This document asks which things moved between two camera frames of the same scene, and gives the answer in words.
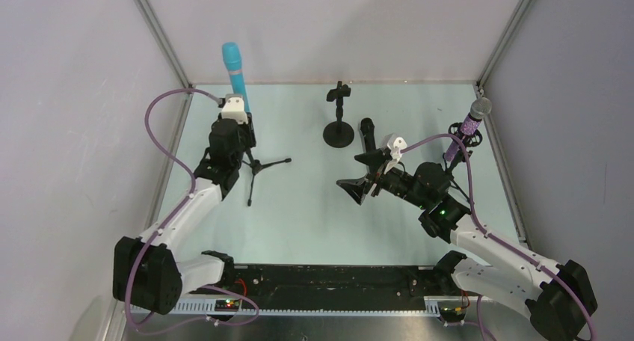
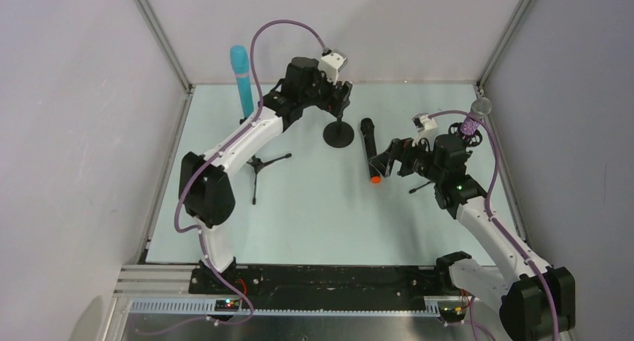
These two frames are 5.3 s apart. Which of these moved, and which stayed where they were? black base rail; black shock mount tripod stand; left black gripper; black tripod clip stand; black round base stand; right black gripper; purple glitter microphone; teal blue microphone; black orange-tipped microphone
Moved: black tripod clip stand; left black gripper; teal blue microphone; right black gripper
Stayed: black orange-tipped microphone; black base rail; black round base stand; black shock mount tripod stand; purple glitter microphone
